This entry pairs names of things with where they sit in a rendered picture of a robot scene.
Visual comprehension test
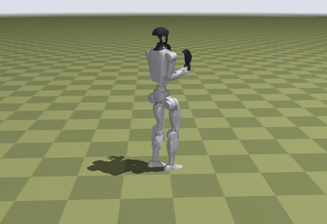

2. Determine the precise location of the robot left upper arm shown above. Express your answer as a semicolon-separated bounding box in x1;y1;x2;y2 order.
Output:
145;50;150;63

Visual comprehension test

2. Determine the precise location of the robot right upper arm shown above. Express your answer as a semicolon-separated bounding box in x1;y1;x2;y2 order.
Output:
165;52;177;80

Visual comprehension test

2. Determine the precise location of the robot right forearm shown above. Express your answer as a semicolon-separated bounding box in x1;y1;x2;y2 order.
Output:
171;66;190;80

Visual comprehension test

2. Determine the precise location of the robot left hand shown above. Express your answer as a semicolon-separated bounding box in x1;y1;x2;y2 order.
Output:
164;44;171;51

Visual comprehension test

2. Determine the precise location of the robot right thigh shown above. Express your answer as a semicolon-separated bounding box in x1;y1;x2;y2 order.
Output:
163;95;181;139

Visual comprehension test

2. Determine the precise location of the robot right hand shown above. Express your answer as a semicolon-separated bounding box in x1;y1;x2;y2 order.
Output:
182;49;192;71

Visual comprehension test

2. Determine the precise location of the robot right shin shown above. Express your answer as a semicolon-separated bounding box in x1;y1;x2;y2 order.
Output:
167;132;179;166

